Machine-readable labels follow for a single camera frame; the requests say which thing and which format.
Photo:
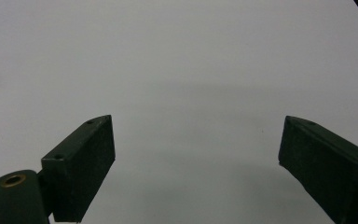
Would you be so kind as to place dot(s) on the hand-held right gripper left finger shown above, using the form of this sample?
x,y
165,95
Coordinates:
x,y
77,168

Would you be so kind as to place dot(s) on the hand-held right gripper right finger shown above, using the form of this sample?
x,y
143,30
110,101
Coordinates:
x,y
326,168

